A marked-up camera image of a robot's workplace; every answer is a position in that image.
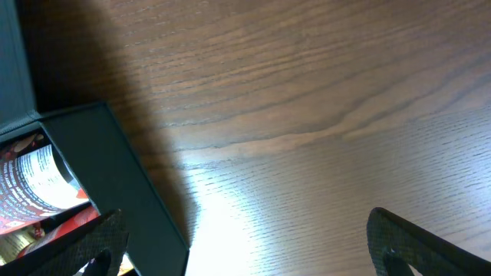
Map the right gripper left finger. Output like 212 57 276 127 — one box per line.
1 209 129 276

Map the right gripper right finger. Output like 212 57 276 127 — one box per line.
366 207 490 275

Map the silver Pringles can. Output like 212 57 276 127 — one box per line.
1 133 88 235

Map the black gift box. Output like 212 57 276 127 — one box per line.
1 0 189 275

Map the red Pringles can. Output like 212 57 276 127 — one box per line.
17 206 100 258

